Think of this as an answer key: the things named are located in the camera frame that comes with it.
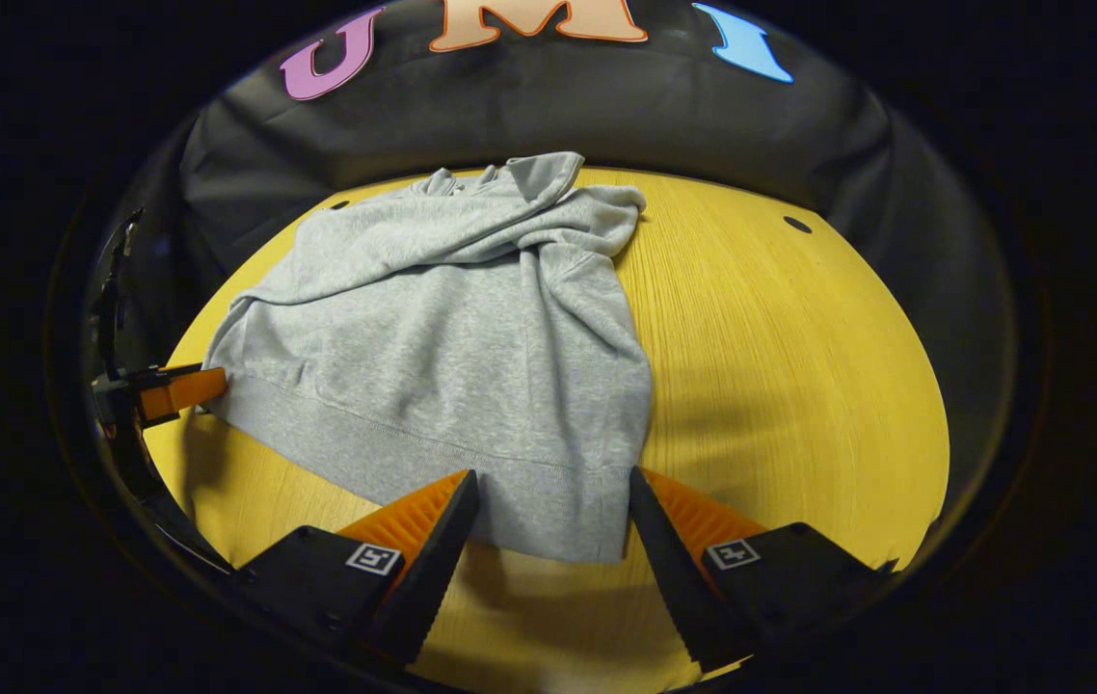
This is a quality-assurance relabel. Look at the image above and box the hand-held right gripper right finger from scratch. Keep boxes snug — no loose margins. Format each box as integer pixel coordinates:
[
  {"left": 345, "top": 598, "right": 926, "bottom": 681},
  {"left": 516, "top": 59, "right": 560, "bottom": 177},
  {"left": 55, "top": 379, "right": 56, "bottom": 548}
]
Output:
[{"left": 628, "top": 467, "right": 899, "bottom": 673}]

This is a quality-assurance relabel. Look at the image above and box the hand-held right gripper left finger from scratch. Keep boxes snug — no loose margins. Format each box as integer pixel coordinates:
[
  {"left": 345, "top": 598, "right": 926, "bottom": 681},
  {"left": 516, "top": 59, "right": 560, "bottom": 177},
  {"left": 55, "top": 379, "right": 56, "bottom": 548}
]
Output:
[{"left": 226, "top": 469, "right": 482, "bottom": 666}]

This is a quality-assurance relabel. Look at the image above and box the grey sweatshirt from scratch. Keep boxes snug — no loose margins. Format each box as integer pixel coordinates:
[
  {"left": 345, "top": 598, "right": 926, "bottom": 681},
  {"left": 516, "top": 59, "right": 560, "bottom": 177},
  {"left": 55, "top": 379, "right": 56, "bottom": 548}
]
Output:
[{"left": 201, "top": 151, "right": 656, "bottom": 563}]

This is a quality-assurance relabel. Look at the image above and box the black backdrop cloth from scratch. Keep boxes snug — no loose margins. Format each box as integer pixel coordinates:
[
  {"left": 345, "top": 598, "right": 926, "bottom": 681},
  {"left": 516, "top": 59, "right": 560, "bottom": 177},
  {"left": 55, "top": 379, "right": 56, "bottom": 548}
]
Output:
[{"left": 76, "top": 0, "right": 1017, "bottom": 502}]

